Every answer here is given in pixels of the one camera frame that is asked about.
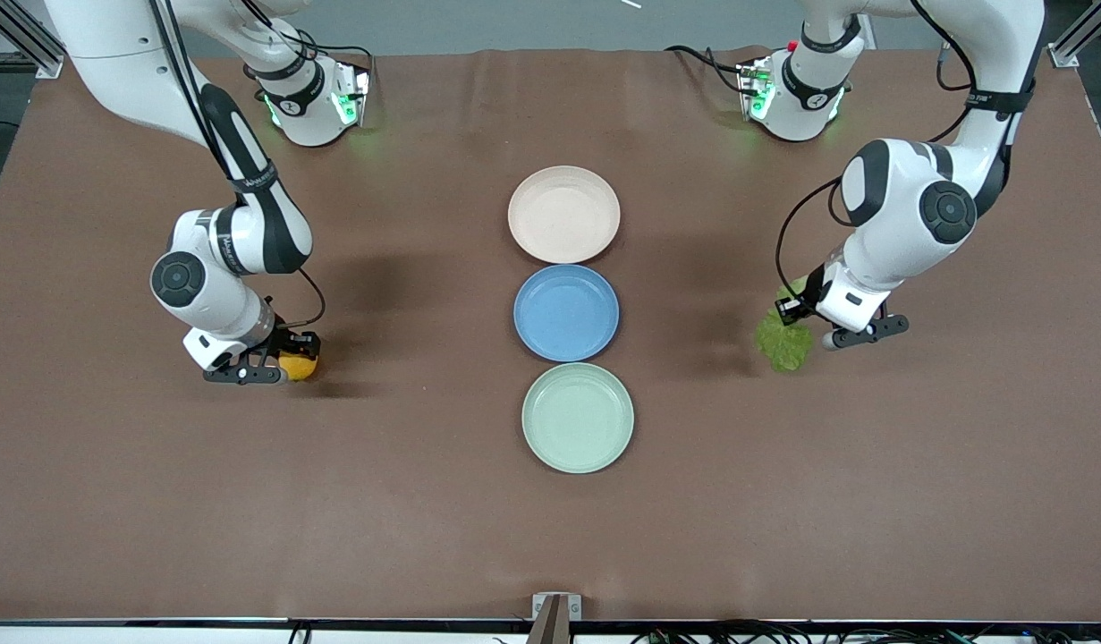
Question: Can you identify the green lettuce leaf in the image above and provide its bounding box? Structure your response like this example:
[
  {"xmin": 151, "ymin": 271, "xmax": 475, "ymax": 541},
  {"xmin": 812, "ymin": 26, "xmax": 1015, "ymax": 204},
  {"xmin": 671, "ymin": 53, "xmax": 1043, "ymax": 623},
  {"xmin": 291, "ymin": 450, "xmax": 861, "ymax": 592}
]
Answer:
[{"xmin": 754, "ymin": 279, "xmax": 817, "ymax": 374}]

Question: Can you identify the brown table cover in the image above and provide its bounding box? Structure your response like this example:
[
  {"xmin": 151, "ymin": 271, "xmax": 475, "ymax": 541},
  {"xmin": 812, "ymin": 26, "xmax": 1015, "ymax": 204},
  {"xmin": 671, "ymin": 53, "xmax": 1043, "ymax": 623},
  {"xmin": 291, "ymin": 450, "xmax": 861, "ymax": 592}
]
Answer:
[{"xmin": 0, "ymin": 47, "xmax": 1101, "ymax": 623}]

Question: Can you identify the silver left base connector plate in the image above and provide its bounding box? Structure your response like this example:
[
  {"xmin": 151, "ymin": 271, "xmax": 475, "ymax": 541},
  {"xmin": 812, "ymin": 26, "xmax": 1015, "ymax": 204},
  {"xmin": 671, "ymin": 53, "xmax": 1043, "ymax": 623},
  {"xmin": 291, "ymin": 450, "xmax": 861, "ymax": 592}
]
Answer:
[{"xmin": 738, "ymin": 58, "xmax": 775, "ymax": 122}]

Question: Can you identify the silver base connector plate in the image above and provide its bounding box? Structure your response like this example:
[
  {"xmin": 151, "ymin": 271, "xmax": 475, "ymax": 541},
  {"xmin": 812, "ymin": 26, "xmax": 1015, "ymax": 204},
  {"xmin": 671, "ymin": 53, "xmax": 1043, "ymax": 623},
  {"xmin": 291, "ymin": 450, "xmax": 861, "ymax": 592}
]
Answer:
[
  {"xmin": 738, "ymin": 58, "xmax": 775, "ymax": 122},
  {"xmin": 334, "ymin": 61, "xmax": 372, "ymax": 128}
]

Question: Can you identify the blue round plate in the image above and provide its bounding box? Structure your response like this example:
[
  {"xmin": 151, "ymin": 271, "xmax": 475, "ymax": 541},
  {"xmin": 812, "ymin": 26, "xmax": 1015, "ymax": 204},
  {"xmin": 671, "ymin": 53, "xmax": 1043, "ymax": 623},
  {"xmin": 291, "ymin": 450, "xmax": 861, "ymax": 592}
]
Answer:
[{"xmin": 513, "ymin": 264, "xmax": 621, "ymax": 363}]

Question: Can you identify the pale green round plate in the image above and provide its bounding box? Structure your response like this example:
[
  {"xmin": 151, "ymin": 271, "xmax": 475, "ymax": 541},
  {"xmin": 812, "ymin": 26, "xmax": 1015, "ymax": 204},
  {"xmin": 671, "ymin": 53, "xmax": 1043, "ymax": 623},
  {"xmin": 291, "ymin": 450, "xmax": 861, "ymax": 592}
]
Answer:
[{"xmin": 521, "ymin": 362, "xmax": 635, "ymax": 475}]

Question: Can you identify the beige round plate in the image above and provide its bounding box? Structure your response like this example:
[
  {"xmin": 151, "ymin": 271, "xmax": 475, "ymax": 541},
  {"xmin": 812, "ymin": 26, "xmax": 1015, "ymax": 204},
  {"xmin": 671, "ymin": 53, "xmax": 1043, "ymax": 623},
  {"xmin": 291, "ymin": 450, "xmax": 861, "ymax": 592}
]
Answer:
[{"xmin": 507, "ymin": 165, "xmax": 622, "ymax": 266}]

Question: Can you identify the silver right base connector plate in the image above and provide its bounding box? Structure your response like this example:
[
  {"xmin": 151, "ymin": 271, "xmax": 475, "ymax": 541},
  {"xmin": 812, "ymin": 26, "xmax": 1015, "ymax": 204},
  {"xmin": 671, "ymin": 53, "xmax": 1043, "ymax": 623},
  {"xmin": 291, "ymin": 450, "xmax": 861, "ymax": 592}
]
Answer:
[{"xmin": 334, "ymin": 61, "xmax": 372, "ymax": 128}]

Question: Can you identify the black left base cable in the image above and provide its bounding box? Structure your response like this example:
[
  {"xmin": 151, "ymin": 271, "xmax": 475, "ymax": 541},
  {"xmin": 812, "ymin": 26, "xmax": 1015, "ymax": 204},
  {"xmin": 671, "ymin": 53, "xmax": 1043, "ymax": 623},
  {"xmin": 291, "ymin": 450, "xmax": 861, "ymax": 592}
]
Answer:
[{"xmin": 665, "ymin": 45, "xmax": 750, "ymax": 95}]

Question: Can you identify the black base cable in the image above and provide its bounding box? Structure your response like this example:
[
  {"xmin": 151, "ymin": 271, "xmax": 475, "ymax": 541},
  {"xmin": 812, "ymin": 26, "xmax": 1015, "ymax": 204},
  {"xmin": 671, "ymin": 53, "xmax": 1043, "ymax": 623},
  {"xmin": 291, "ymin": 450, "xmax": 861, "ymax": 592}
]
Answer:
[
  {"xmin": 665, "ymin": 45, "xmax": 750, "ymax": 95},
  {"xmin": 241, "ymin": 0, "xmax": 377, "ymax": 99}
]

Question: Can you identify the black right base cable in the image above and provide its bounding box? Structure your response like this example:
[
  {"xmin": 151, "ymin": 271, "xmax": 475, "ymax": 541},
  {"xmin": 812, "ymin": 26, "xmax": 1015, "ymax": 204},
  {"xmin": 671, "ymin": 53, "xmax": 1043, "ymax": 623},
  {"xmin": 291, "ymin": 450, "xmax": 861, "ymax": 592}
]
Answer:
[{"xmin": 241, "ymin": 0, "xmax": 377, "ymax": 99}]

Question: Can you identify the white table edge rail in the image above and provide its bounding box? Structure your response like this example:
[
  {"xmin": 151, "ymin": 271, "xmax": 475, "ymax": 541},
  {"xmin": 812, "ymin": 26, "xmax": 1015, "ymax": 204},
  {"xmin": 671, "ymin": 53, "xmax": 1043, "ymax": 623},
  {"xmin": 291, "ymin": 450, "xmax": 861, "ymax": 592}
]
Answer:
[{"xmin": 0, "ymin": 617, "xmax": 1101, "ymax": 644}]

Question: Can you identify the black cable bundle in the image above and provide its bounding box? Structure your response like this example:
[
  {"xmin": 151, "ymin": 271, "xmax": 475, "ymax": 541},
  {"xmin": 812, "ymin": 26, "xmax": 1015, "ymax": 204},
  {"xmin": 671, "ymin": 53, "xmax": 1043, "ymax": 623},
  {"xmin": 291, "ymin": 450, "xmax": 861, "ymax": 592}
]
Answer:
[{"xmin": 631, "ymin": 611, "xmax": 1101, "ymax": 644}]

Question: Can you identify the aluminium frame profile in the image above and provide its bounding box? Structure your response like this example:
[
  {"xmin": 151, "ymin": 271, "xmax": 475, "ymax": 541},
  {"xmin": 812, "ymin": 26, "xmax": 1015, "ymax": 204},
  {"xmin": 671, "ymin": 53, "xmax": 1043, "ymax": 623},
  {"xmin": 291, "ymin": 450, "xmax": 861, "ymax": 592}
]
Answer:
[
  {"xmin": 1048, "ymin": 0, "xmax": 1101, "ymax": 69},
  {"xmin": 0, "ymin": 0, "xmax": 68, "ymax": 80}
]

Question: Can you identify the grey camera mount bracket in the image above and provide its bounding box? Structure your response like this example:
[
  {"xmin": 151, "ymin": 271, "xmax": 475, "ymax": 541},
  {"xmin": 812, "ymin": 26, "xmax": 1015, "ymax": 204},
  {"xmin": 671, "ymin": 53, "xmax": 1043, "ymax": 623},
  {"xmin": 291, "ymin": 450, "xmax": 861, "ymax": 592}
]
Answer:
[{"xmin": 527, "ymin": 593, "xmax": 583, "ymax": 644}]

